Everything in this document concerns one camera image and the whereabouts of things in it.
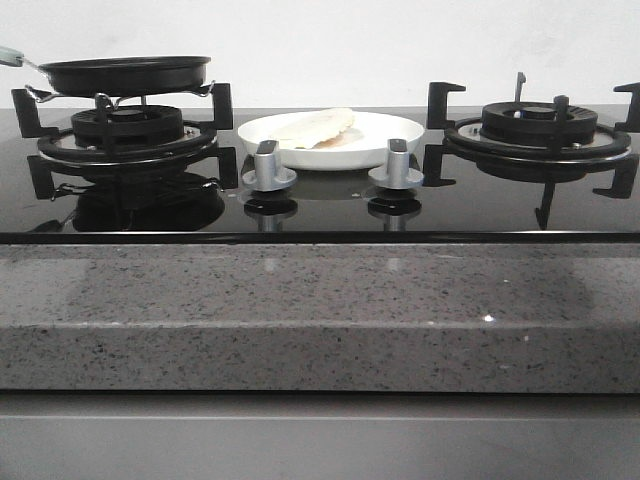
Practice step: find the black glass gas hob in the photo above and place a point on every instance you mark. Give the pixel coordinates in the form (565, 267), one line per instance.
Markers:
(460, 201)

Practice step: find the white round plate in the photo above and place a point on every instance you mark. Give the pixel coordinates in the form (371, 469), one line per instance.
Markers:
(362, 146)

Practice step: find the right black burner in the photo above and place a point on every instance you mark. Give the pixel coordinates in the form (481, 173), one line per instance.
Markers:
(534, 123)

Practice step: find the fried egg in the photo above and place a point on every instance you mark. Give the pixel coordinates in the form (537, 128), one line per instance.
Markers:
(314, 128)

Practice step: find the left black burner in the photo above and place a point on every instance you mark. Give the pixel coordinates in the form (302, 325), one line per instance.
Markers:
(131, 126)

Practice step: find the silver control knob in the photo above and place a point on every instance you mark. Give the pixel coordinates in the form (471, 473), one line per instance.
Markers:
(396, 174)
(269, 174)

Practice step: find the grey cabinet front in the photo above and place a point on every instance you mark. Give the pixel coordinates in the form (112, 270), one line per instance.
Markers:
(221, 436)

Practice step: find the black frying pan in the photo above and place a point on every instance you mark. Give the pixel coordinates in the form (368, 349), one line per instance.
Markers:
(126, 77)

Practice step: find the black burner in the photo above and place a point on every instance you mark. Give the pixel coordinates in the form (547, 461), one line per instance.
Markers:
(131, 126)
(534, 123)

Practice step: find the left silver control knob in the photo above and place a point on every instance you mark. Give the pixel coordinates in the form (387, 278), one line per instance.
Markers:
(269, 174)

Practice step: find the right silver control knob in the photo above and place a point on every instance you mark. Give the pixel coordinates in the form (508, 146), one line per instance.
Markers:
(396, 174)

